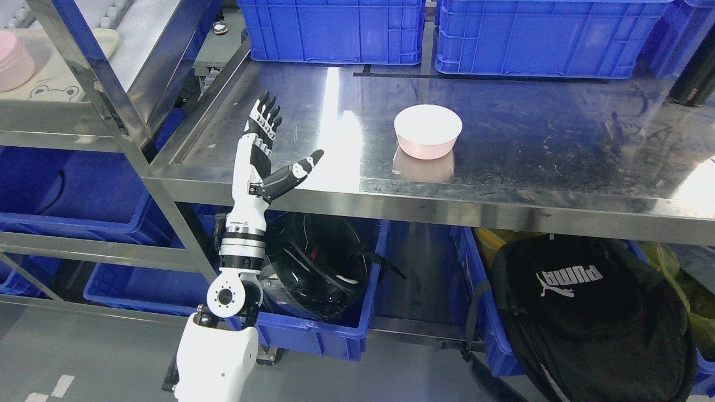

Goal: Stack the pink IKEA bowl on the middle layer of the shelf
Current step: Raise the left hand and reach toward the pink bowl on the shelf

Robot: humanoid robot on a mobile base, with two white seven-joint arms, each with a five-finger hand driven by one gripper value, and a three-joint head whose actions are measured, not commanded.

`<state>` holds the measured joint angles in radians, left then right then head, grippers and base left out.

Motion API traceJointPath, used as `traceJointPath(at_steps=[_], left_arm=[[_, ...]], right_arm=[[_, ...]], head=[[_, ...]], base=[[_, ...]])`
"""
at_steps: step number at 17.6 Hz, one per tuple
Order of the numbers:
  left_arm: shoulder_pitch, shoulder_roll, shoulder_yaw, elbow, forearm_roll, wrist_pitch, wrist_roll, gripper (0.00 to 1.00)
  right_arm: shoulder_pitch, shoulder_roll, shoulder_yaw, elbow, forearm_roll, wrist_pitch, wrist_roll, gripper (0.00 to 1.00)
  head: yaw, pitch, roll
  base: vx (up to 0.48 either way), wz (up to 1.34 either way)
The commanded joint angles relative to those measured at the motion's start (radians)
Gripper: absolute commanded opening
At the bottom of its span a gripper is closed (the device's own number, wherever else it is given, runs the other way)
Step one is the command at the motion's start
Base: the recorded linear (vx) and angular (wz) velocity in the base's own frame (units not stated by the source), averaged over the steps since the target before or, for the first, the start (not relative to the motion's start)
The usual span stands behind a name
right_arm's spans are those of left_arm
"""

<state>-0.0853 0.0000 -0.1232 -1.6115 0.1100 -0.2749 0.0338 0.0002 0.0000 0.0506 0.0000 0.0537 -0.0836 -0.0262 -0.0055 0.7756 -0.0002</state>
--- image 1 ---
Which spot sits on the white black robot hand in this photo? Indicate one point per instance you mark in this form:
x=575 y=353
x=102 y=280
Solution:
x=254 y=185

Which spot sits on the pink ikea bowl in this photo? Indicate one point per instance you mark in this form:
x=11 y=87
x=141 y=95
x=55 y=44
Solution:
x=427 y=131

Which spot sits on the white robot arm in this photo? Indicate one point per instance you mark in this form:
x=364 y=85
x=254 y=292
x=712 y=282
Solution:
x=219 y=345

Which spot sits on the blue bin lower shelf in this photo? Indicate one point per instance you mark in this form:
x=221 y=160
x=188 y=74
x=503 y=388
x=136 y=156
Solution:
x=144 y=289

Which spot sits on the steel shelf rack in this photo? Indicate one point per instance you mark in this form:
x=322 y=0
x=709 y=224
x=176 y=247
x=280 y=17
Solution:
x=137 y=122

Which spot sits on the stack of pink bowls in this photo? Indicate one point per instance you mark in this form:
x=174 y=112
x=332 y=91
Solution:
x=17 y=64

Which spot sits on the black helmet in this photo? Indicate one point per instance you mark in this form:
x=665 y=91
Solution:
x=316 y=267

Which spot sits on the blue bin holding helmet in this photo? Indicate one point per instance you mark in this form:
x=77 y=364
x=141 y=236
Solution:
x=345 y=339

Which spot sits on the blue crate top left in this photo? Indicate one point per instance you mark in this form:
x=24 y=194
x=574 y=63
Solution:
x=335 y=32

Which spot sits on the blue crate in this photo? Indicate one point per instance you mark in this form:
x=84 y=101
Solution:
x=555 y=39
x=335 y=32

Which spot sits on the white foam mat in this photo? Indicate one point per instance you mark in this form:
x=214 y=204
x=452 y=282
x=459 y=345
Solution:
x=137 y=26

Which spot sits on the steel table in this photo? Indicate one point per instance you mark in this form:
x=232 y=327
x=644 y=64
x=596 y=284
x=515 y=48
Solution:
x=598 y=157

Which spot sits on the black puma backpack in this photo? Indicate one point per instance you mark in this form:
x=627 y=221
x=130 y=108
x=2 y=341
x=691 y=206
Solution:
x=588 y=320

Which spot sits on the blue crate top right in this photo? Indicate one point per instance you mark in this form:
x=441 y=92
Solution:
x=555 y=39

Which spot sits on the black bottle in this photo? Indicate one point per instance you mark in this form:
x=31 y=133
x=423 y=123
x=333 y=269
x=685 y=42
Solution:
x=695 y=84

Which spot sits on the blue bin with cable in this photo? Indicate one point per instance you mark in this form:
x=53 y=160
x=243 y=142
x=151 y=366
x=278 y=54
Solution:
x=75 y=194

